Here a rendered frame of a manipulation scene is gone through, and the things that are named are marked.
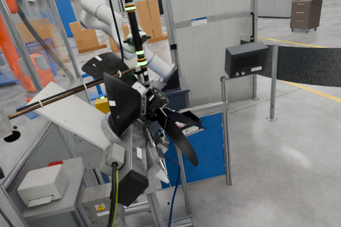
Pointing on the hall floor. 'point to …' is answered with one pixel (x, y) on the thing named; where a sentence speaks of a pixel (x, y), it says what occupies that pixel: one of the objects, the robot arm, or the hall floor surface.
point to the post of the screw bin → (183, 179)
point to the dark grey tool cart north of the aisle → (306, 13)
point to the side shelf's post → (78, 218)
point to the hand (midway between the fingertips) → (137, 41)
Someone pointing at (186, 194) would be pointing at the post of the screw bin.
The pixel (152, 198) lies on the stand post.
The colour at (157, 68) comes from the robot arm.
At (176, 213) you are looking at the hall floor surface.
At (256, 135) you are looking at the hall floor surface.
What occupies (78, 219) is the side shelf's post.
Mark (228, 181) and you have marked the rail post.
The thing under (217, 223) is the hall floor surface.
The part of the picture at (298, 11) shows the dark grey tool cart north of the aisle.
